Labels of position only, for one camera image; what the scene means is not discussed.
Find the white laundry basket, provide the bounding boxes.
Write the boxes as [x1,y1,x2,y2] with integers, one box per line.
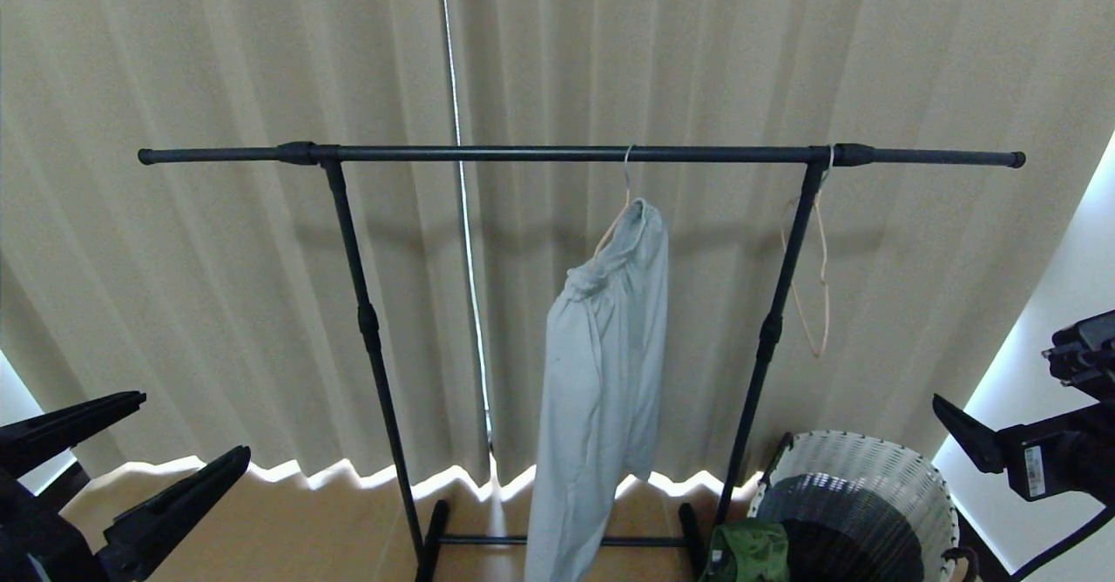
[749,430,981,582]

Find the beige curtain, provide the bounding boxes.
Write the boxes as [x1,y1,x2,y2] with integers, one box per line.
[0,0,1115,500]

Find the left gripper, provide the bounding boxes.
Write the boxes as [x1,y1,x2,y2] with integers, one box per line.
[0,390,252,582]

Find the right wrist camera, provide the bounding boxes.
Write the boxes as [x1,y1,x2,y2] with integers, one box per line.
[1041,310,1115,402]

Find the pink clothes hanger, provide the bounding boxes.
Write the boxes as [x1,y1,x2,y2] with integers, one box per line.
[780,168,831,359]
[592,145,639,261]

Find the black clothes rack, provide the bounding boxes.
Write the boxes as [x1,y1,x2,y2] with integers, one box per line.
[138,140,1027,582]

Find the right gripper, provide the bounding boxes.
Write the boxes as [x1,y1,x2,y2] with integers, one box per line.
[932,393,1115,506]

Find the green garment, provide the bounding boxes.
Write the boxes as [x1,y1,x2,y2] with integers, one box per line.
[701,519,791,582]

